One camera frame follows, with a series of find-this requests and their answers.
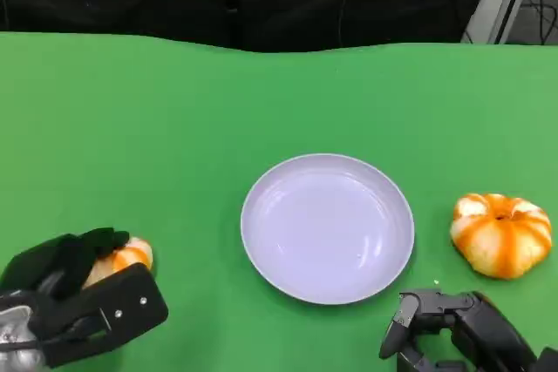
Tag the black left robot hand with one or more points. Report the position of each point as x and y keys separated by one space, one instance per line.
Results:
x=56 y=263

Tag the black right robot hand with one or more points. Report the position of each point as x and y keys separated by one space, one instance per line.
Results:
x=479 y=337

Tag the orange white toy bread roll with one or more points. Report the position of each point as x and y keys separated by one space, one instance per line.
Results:
x=131 y=254
x=501 y=237

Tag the green table cloth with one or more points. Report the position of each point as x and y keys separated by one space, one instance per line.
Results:
x=131 y=128

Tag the lilac plate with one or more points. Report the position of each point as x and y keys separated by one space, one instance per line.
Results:
x=327 y=232

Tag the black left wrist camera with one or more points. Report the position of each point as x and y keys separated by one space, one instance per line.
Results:
x=122 y=306

